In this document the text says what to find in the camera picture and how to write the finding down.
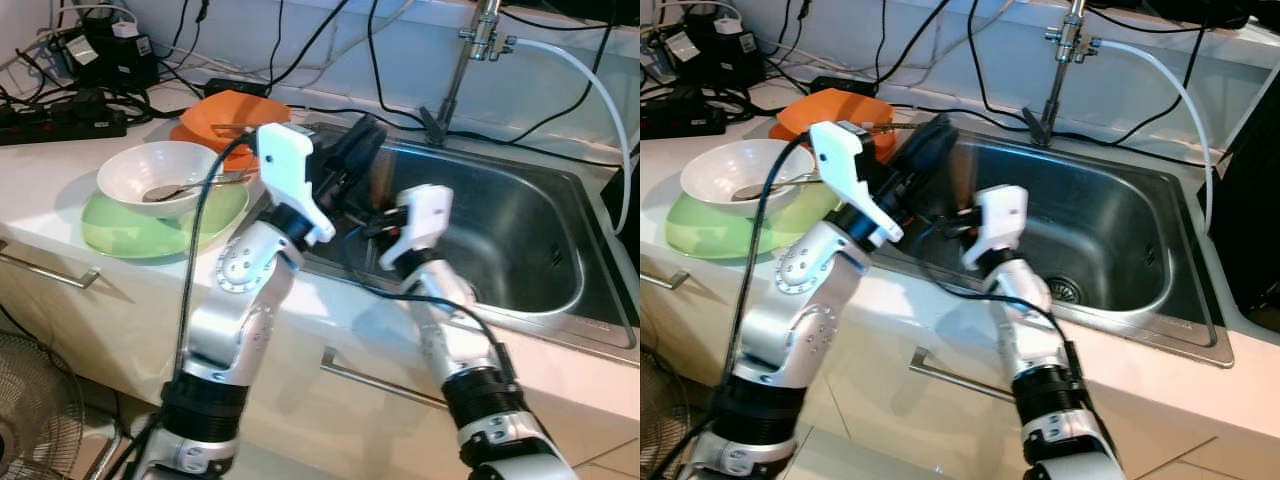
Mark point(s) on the stainless steel sink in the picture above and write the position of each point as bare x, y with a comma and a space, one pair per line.
1100, 230
500, 230

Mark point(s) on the black appliance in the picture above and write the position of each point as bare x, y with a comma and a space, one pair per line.
1245, 220
625, 200

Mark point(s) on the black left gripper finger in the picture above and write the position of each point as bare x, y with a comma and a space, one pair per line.
378, 178
932, 135
365, 135
945, 180

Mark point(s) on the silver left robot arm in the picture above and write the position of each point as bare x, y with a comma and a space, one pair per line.
235, 300
800, 300

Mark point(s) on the metal spoon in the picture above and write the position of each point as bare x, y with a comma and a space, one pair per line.
165, 192
750, 191

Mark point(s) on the white bowl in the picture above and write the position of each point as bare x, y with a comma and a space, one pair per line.
735, 162
150, 165

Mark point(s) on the black power strip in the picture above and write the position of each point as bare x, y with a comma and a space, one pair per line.
680, 115
60, 122

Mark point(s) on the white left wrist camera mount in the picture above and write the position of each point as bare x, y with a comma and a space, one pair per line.
290, 170
850, 170

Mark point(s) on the light green plate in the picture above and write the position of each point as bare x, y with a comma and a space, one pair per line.
130, 238
710, 238

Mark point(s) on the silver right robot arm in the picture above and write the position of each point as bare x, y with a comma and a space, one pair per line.
1030, 340
450, 340

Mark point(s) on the metal floor fan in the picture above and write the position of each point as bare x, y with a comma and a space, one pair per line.
35, 410
660, 420

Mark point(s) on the chrome faucet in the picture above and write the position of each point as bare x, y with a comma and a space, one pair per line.
1060, 70
460, 70

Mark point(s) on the black charger box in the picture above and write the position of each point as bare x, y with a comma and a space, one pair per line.
715, 55
110, 55

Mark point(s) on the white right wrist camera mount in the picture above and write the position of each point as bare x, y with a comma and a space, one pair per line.
420, 220
1000, 220

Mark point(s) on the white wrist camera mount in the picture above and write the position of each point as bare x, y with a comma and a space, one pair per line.
290, 170
1000, 220
420, 220
850, 170

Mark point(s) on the small black power adapter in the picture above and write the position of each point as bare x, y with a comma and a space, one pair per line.
235, 88
842, 86

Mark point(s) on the orange plastic bowl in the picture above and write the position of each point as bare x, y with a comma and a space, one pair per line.
830, 108
225, 112

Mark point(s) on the silver metal utensil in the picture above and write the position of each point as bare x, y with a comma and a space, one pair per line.
893, 126

